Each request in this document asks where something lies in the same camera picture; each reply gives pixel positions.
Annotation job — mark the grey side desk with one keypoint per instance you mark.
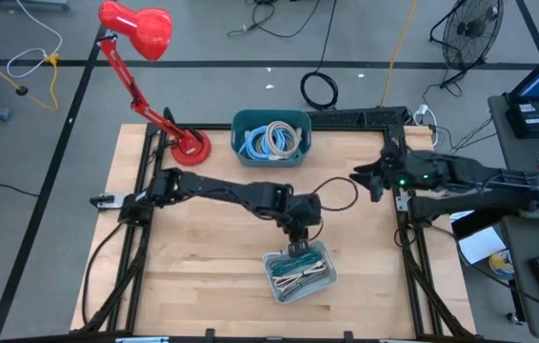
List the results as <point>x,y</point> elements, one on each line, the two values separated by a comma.
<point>526,152</point>
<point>522,238</point>

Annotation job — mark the black floor fan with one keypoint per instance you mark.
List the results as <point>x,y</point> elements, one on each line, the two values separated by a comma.
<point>472,28</point>

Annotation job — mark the teal plastic bin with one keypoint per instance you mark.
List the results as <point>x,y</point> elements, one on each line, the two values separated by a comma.
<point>269,115</point>

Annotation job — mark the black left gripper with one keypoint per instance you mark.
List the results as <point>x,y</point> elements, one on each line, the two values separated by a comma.
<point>299,243</point>

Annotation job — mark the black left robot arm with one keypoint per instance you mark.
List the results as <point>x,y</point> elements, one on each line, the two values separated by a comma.
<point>231,190</point>

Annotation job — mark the light grey plastic bin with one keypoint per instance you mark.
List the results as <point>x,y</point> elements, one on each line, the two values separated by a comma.
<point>324,257</point>

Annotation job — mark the yellow blue round disc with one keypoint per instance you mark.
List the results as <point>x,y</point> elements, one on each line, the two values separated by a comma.
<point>502,264</point>

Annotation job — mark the black aluminium frame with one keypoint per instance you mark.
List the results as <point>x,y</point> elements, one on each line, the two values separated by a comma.
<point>217,127</point>

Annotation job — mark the white paper sheet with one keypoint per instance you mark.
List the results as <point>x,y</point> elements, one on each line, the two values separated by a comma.
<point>481,245</point>

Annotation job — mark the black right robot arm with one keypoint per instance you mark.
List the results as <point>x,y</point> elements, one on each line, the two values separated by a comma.
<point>488,186</point>

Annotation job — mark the black round floor plug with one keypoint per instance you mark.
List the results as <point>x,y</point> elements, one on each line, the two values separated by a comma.
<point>22,90</point>

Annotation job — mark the black mini computer box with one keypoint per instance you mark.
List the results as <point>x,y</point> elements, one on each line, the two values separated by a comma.
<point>533,119</point>

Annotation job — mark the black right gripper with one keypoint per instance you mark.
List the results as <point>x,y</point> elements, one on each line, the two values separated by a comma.
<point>400,171</point>

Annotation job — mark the red desk lamp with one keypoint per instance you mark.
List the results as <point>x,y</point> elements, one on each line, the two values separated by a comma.
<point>143,28</point>

